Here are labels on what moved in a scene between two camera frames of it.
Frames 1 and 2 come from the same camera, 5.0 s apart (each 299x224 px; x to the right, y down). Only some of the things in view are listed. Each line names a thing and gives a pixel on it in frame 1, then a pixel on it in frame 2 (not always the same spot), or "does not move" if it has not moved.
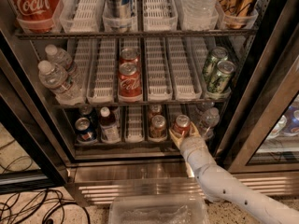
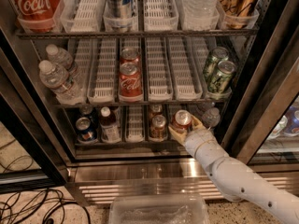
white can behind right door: [281, 125] does not move
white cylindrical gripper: [192, 145] → [199, 138]
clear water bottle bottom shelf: [211, 119] does not move
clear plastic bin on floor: [163, 208] does not move
